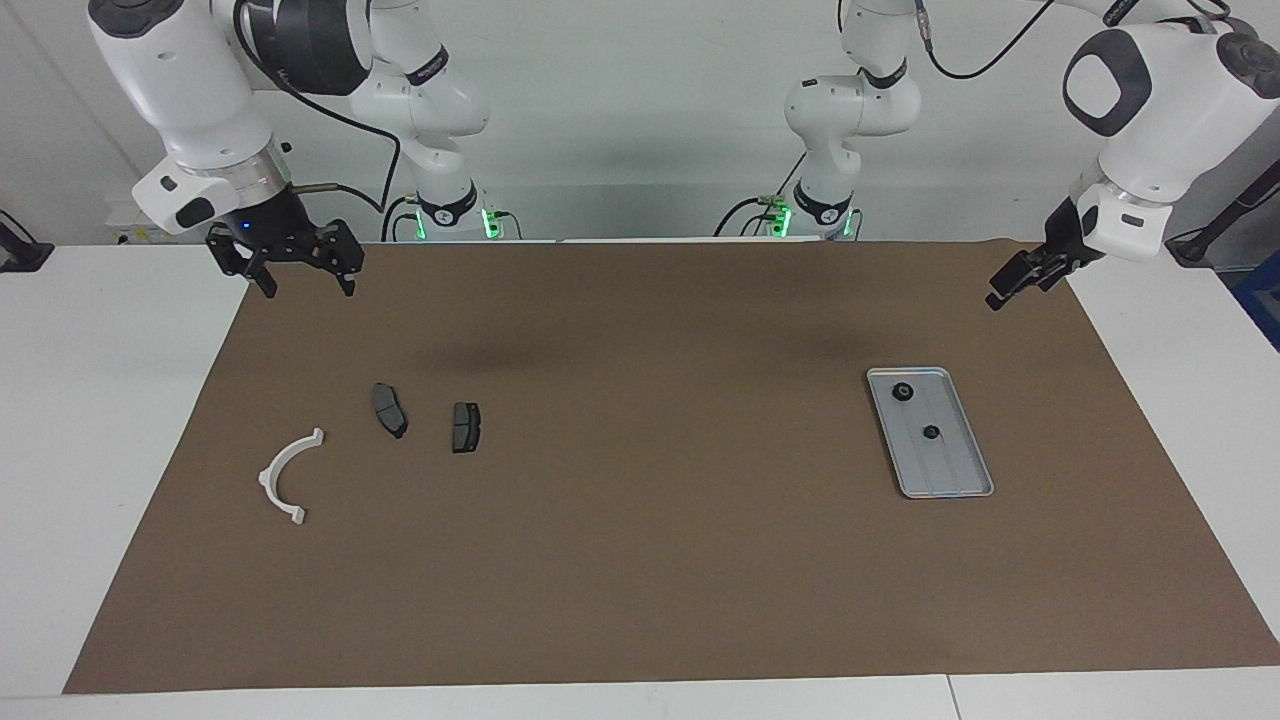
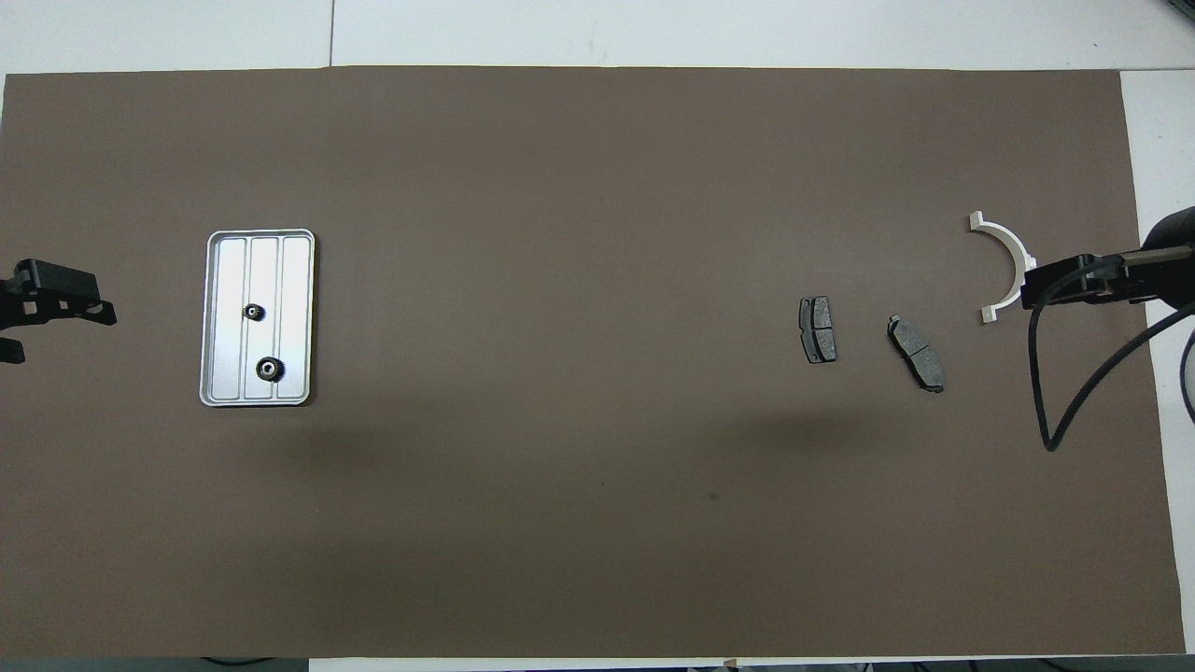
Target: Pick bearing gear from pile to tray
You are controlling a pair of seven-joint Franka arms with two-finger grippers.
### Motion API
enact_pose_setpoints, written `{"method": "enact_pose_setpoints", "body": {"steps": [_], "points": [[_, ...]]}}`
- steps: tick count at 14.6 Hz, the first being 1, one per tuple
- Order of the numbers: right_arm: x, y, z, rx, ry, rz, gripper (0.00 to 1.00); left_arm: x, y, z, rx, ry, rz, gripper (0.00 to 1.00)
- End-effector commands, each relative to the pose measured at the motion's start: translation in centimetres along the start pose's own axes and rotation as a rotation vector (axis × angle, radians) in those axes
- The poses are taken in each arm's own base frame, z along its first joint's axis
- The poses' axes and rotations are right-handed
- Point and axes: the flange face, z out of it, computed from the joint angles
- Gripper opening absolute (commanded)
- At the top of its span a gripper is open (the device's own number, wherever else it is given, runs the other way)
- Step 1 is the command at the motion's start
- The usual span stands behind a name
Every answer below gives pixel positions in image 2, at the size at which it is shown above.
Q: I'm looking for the white half-ring clamp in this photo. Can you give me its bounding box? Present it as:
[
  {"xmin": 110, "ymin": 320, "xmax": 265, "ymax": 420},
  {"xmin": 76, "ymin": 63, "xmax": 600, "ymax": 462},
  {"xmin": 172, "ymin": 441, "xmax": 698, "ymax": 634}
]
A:
[{"xmin": 968, "ymin": 212, "xmax": 1038, "ymax": 325}]

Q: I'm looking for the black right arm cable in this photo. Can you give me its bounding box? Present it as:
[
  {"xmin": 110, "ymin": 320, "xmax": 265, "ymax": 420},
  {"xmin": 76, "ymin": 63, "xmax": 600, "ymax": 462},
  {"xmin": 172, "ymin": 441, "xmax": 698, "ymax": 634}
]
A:
[{"xmin": 1027, "ymin": 266, "xmax": 1195, "ymax": 453}]

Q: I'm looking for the curved dark brake pad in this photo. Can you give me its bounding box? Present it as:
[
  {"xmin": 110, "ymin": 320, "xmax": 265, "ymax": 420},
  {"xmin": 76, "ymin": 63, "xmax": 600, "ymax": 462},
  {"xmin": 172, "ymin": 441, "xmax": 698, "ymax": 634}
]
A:
[{"xmin": 887, "ymin": 315, "xmax": 946, "ymax": 394}]

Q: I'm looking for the silver metal tray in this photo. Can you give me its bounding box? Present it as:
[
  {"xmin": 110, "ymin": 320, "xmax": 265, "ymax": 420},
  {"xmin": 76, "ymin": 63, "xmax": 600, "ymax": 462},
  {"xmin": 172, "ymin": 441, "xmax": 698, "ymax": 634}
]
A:
[{"xmin": 199, "ymin": 229, "xmax": 316, "ymax": 408}]

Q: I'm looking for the rectangular dark brake pad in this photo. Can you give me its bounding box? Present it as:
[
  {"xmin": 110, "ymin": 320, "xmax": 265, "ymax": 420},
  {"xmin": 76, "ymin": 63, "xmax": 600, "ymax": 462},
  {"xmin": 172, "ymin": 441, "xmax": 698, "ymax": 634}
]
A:
[{"xmin": 798, "ymin": 296, "xmax": 838, "ymax": 365}]

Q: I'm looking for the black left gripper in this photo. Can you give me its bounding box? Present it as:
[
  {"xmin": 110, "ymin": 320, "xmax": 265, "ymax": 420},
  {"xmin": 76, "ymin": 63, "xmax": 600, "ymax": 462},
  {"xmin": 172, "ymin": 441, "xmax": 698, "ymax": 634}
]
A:
[{"xmin": 0, "ymin": 259, "xmax": 118, "ymax": 365}]

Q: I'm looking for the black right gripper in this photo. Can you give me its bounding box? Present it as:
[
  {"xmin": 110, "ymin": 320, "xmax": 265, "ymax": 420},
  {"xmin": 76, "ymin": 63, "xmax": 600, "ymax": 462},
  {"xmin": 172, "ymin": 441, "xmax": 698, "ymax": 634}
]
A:
[{"xmin": 1021, "ymin": 207, "xmax": 1195, "ymax": 310}]

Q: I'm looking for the brown table mat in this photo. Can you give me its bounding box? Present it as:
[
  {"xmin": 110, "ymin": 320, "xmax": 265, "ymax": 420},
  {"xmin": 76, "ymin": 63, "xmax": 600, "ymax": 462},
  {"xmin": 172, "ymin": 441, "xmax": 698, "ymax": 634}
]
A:
[{"xmin": 0, "ymin": 65, "xmax": 1187, "ymax": 660}]

